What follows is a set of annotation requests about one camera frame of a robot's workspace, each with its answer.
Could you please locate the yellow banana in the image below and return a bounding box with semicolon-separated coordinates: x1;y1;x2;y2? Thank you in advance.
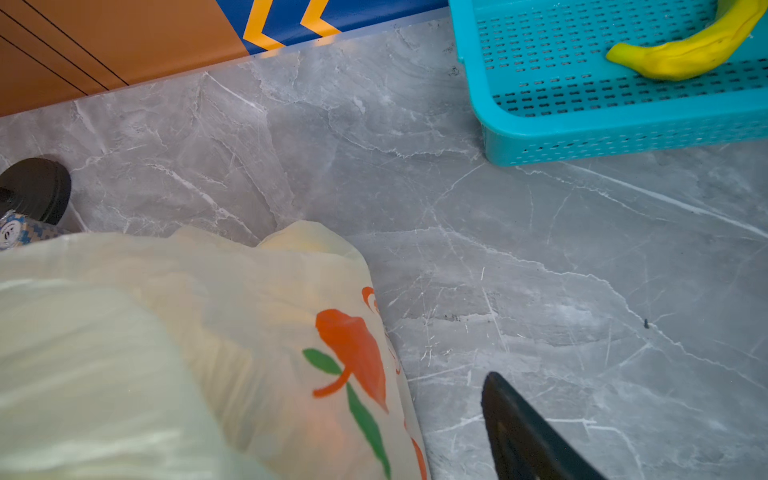
606;0;767;82

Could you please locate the yellowish printed plastic bag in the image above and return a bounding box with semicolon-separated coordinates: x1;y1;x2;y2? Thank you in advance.
1;221;431;479

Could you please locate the black microphone on stand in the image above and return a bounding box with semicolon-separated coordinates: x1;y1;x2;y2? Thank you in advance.
1;157;72;225

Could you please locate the teal plastic basket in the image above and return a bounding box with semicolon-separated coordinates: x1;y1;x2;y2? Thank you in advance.
450;1;767;167

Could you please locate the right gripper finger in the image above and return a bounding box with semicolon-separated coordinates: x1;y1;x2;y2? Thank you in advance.
481;372;605;480

